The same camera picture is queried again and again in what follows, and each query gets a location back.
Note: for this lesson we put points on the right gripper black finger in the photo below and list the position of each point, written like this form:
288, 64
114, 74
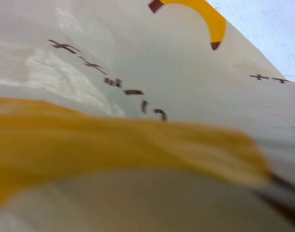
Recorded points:
280, 194

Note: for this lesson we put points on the translucent orange plastic bag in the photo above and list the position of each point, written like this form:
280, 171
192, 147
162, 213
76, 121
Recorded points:
138, 116

